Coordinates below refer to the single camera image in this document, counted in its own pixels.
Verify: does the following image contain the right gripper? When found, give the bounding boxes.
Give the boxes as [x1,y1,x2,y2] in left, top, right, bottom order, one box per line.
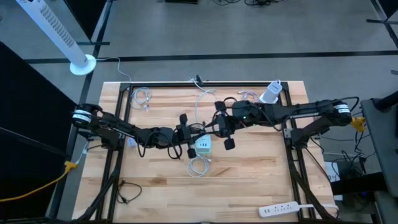
[211,100,241,151]

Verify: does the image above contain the thin black cable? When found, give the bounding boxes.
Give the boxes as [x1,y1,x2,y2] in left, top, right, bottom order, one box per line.
[116,179,143,205]

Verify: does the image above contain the yellow cable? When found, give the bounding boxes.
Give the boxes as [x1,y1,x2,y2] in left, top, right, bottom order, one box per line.
[0,161,78,203]

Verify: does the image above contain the white paper box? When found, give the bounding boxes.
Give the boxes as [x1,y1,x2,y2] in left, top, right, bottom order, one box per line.
[324,161,343,202]

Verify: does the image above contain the short white cable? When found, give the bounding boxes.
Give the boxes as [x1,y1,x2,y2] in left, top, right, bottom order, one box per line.
[75,141,90,164]

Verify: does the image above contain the white flat strip cord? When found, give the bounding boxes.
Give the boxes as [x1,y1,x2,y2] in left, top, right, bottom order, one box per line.
[297,203,340,216]

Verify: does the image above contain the mint green power cube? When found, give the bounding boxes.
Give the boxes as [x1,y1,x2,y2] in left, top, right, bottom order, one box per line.
[195,134,213,156]

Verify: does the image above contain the white tower power strip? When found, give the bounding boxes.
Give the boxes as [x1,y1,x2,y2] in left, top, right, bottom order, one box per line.
[259,80,284,105]

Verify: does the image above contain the pale power cube cord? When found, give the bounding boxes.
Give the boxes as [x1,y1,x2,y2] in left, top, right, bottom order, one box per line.
[189,77,217,136]

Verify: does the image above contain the white fan cord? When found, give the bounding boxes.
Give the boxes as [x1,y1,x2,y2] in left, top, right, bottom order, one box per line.
[95,57,133,82]

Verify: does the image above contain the black curtain partition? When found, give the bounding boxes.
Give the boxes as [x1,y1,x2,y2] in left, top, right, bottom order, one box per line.
[63,0,111,47]
[0,40,78,220]

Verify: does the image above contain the grey side table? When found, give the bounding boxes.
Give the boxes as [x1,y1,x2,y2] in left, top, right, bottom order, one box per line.
[359,98,398,198]

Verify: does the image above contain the black stand legs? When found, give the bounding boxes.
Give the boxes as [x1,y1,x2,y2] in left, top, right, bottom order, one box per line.
[366,0,398,50]

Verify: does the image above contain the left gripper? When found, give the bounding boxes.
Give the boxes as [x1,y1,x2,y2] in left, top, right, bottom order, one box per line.
[169,113,202,159]

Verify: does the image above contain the black floor cable tangle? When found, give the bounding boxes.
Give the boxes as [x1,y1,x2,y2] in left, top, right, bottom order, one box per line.
[320,132,376,175]

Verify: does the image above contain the white tower fan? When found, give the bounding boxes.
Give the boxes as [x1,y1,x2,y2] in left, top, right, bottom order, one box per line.
[14,0,98,77]

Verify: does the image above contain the yellow plug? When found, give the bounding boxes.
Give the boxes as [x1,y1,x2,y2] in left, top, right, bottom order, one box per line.
[350,116,368,134]

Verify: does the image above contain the black floor box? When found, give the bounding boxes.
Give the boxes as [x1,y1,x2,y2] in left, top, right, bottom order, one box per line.
[164,0,200,5]

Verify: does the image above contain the white usb cable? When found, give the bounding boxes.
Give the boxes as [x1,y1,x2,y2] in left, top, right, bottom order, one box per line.
[185,154,213,179]
[129,86,153,113]

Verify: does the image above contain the black aluminium table frame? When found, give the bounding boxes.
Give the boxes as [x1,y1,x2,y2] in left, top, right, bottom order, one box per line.
[74,81,341,224]

